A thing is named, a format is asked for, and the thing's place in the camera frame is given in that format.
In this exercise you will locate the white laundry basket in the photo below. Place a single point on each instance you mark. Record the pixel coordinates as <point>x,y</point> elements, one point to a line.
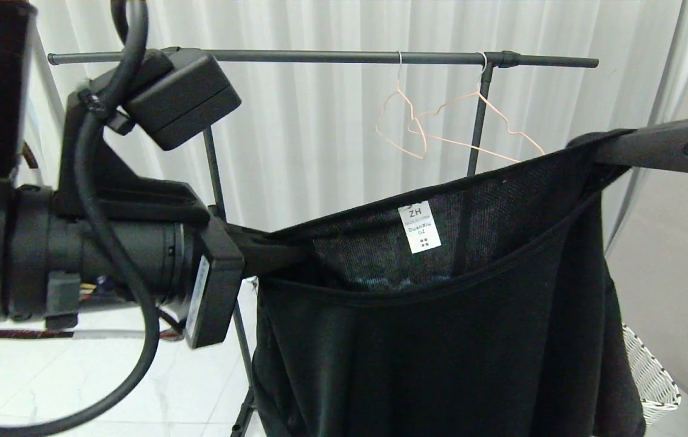
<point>653,376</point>

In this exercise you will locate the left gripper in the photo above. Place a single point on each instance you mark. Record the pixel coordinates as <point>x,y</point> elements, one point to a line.
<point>125,261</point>

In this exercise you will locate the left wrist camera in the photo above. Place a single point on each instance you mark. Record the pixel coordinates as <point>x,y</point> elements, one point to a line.
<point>186,100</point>

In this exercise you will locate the pink clothes hanger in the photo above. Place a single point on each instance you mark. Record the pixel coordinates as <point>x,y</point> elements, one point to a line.
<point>441,140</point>
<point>398,82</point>

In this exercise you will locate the black clothes rack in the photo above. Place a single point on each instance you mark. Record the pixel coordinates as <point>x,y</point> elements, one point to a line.
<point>320,56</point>

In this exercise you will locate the white curtain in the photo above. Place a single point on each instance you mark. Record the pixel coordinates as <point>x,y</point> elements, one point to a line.
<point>320,152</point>

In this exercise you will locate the black short-sleeved shirt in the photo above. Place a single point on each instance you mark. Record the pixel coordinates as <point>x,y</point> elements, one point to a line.
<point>441,364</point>

